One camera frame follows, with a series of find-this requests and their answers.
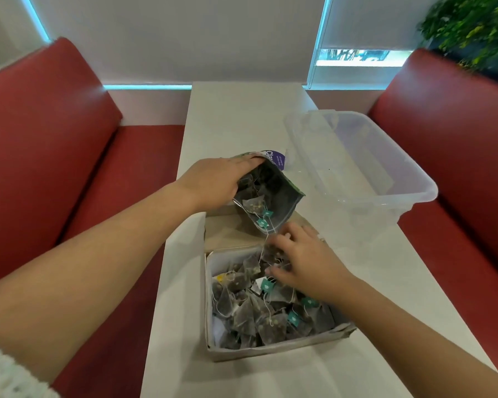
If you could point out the person's right hand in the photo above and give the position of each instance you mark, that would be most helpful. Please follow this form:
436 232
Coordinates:
313 265

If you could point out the person's left hand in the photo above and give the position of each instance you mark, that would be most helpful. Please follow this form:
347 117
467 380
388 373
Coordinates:
209 184

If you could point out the person's right thumb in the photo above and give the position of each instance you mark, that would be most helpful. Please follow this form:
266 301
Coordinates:
284 281

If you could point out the person's left fingers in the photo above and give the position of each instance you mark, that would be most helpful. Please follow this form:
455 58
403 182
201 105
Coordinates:
244 163

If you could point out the green foil tea pouch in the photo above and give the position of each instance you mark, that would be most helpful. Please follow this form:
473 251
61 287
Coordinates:
276 194

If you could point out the person's left forearm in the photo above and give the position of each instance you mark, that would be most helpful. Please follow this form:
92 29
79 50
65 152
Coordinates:
87 265

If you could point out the person's right forearm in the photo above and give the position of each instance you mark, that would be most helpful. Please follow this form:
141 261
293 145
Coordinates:
406 339

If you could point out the pyramid tea bag teal tag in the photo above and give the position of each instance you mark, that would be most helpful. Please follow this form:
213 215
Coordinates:
254 204

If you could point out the heap of pyramid tea bags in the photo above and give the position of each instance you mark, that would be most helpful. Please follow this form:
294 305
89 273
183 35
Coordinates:
253 315

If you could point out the cardboard box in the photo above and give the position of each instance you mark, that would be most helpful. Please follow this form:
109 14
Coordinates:
220 352

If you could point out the clear plastic storage container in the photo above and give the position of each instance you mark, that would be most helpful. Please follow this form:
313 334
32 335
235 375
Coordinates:
357 169

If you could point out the white roller blind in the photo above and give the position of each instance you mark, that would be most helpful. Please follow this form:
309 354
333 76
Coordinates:
182 37
373 20

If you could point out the red booth sofa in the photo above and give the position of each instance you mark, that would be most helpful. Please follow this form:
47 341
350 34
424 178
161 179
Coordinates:
49 153
456 153

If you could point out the green leafy plant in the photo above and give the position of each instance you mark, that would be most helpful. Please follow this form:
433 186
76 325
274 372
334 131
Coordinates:
473 24

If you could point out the white knitted sleeve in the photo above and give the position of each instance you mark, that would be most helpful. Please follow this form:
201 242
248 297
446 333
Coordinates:
8 375

